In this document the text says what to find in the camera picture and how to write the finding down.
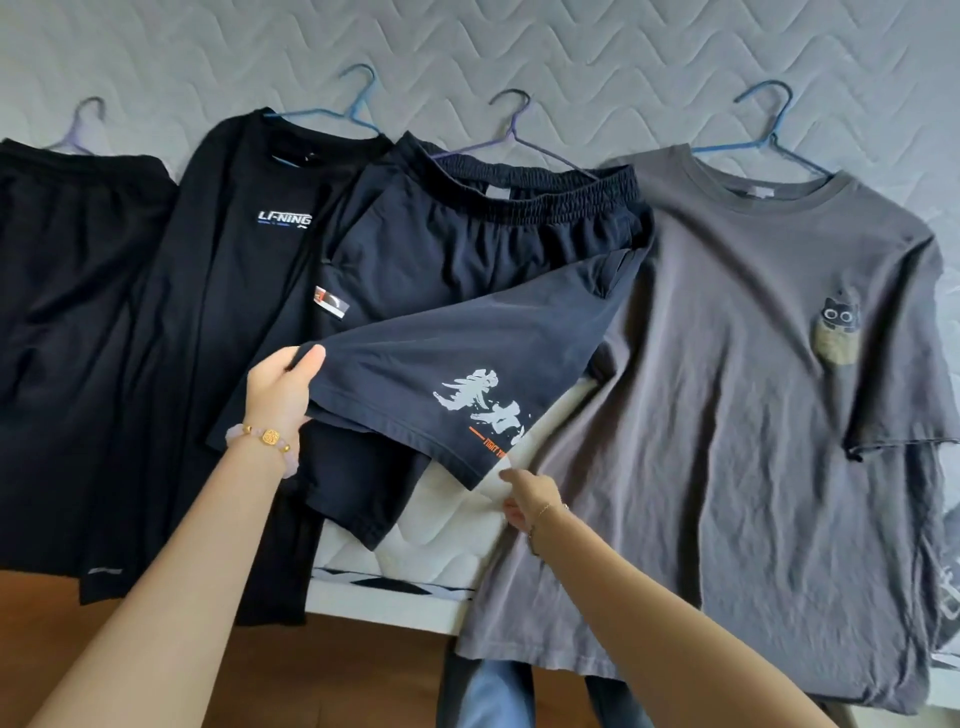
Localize person's left hand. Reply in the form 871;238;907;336
241;343;328;444

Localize person's right hand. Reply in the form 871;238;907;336
498;467;571;538

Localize black Li-Ning t-shirt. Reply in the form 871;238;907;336
78;107;395;628

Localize black shorts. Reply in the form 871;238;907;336
0;138;181;579

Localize grey cat t-shirt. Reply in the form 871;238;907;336
455;142;960;715

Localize navy shorts with print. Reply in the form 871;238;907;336
206;131;658;553

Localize blue wire hanger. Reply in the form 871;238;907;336
263;63;384;138
691;80;834;178

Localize pale lilac wire hanger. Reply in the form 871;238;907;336
46;95;110;157

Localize dark purple wire hanger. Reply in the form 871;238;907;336
433;88;601;181

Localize person's right forearm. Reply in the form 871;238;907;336
528;506;838;728

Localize person's left forearm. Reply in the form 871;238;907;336
26;442;290;728

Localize person's blue jeans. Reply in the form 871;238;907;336
436;637;655;728

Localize grey quilted mattress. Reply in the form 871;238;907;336
0;0;960;673

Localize thin silver chain bracelet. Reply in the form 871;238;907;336
527;500;571;556

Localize pink bead bracelet gold charms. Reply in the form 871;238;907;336
224;422;300;480

